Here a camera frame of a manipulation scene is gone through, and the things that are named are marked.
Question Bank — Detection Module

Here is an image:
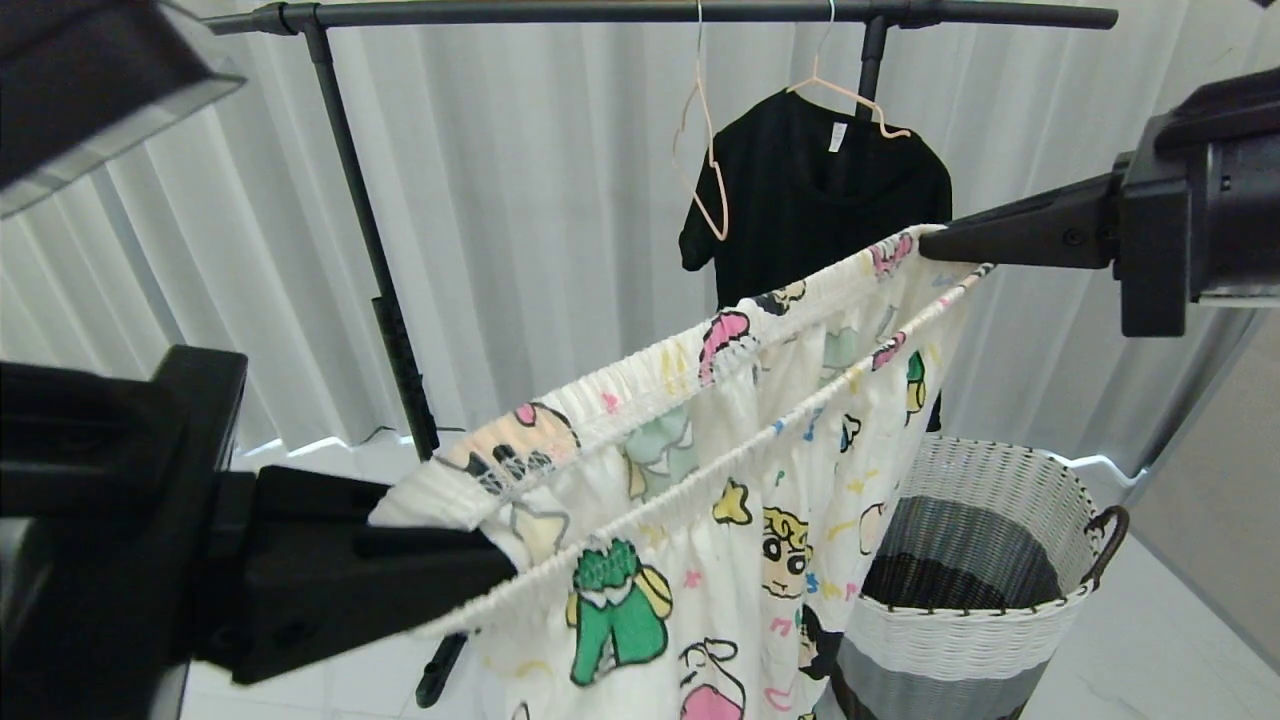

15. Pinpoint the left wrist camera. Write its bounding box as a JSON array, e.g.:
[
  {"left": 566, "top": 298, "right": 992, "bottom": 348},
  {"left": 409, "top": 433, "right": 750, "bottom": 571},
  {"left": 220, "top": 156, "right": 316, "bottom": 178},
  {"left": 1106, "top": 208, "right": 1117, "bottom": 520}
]
[{"left": 0, "top": 0, "right": 248, "bottom": 221}]

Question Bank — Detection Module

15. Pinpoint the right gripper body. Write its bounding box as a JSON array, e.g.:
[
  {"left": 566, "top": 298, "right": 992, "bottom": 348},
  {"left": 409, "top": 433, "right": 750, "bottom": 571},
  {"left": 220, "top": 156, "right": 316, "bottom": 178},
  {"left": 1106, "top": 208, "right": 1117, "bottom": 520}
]
[{"left": 1115, "top": 135, "right": 1280, "bottom": 338}]

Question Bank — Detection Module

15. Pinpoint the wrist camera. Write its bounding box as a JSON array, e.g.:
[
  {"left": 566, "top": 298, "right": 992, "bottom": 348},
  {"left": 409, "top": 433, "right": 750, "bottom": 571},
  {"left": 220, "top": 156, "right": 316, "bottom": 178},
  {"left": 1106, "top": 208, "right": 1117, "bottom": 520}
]
[
  {"left": 1150, "top": 65, "right": 1280, "bottom": 153},
  {"left": 0, "top": 0, "right": 248, "bottom": 221}
]

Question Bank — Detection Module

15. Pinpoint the black garment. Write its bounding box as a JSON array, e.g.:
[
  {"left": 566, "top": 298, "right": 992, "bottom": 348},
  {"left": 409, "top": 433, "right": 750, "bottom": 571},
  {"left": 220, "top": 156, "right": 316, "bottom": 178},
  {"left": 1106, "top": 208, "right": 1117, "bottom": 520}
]
[{"left": 678, "top": 88, "right": 954, "bottom": 433}]

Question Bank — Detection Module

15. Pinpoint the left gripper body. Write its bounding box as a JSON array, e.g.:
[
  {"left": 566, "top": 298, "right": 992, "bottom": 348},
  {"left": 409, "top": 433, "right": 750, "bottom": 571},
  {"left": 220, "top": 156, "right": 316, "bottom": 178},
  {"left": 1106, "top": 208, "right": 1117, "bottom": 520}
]
[{"left": 0, "top": 345, "right": 251, "bottom": 720}]

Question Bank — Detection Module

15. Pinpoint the pink clothes hanger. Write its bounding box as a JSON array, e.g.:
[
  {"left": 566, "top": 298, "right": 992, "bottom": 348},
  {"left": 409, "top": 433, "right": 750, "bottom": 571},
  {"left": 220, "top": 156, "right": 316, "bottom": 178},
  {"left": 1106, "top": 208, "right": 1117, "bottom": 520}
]
[
  {"left": 672, "top": 0, "right": 731, "bottom": 243},
  {"left": 785, "top": 0, "right": 913, "bottom": 141}
]

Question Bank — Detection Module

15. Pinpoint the black clothes rack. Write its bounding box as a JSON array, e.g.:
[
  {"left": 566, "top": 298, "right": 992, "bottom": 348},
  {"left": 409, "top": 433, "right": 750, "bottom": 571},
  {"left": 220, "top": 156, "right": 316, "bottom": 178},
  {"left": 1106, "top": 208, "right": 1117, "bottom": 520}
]
[{"left": 205, "top": 0, "right": 1119, "bottom": 711}]

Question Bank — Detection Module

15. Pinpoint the cream printed garment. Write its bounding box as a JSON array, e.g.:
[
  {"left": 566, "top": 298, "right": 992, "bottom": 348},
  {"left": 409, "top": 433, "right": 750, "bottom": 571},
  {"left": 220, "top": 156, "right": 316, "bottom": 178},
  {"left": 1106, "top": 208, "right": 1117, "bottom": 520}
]
[{"left": 368, "top": 225, "right": 996, "bottom": 720}]

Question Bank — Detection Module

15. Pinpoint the white laundry basket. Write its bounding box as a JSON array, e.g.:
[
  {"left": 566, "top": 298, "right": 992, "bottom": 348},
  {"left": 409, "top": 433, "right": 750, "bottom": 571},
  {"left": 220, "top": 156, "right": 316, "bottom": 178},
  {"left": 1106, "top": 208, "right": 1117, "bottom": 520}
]
[{"left": 812, "top": 435, "right": 1131, "bottom": 720}]

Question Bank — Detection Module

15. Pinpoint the white curtain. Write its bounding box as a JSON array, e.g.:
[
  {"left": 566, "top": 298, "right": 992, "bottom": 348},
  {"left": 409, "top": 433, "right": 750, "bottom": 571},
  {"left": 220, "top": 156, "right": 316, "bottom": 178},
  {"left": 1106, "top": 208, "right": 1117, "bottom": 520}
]
[{"left": 0, "top": 0, "right": 1280, "bottom": 479}]

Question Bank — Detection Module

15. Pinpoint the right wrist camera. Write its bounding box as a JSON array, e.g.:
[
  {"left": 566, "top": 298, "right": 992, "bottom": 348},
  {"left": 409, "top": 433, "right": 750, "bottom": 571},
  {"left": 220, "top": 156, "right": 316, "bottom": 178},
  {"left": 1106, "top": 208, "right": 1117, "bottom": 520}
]
[{"left": 1150, "top": 65, "right": 1280, "bottom": 153}]

